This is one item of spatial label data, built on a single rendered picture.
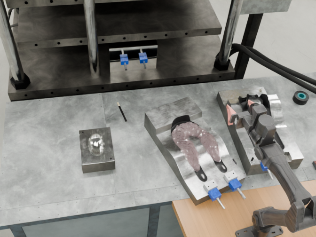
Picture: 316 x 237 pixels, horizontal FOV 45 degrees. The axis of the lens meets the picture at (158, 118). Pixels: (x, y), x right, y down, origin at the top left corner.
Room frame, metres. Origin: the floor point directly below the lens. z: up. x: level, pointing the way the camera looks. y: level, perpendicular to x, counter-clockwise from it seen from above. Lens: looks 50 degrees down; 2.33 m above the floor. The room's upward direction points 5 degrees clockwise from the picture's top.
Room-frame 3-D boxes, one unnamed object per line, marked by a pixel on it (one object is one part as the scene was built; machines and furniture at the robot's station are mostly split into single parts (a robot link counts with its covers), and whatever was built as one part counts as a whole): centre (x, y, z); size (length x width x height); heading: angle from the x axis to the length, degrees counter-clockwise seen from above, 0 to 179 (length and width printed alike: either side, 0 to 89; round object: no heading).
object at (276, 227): (0.71, -0.47, 0.84); 0.20 x 0.07 x 0.08; 113
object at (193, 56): (1.97, 0.30, 0.76); 1.30 x 0.84 x 0.06; 105
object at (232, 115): (1.02, -0.30, 1.20); 0.09 x 0.07 x 0.07; 23
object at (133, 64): (1.90, 0.23, 0.87); 0.50 x 0.27 x 0.17; 15
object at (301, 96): (1.52, -0.78, 0.82); 0.08 x 0.08 x 0.04
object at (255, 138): (0.91, -0.38, 1.21); 0.07 x 0.06 x 0.07; 23
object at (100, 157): (1.04, 0.27, 0.84); 0.20 x 0.15 x 0.07; 15
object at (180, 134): (1.09, -0.18, 0.90); 0.26 x 0.18 x 0.08; 32
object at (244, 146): (1.27, -0.50, 0.87); 0.50 x 0.26 x 0.14; 15
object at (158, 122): (1.09, -0.18, 0.86); 0.50 x 0.26 x 0.11; 32
